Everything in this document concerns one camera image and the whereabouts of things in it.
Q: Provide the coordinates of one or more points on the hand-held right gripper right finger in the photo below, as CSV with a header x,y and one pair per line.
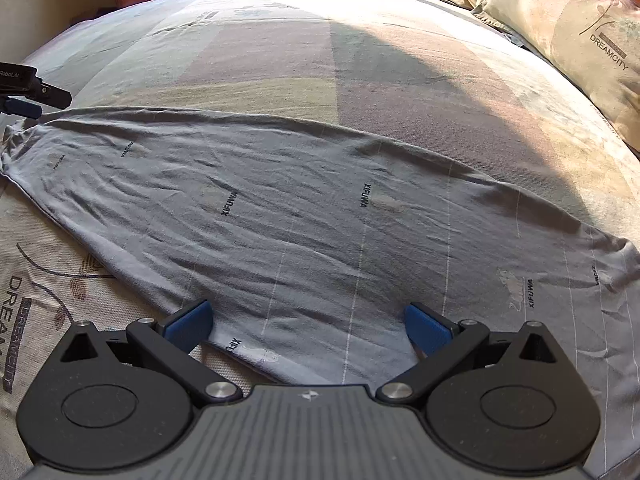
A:
x,y
427,330

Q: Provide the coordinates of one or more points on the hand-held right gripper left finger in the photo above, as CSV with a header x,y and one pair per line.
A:
x,y
190,325

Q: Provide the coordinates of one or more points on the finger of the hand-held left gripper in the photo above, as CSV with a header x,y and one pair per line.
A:
x,y
52,96
22,107

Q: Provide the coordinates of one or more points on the grey printed pants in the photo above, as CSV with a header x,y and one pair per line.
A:
x,y
300,220

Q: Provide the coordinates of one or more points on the bed with patchwork sheet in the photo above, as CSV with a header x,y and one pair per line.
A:
x,y
300,60

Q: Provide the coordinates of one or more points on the beige printed pillow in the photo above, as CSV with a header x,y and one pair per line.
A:
x,y
575,35

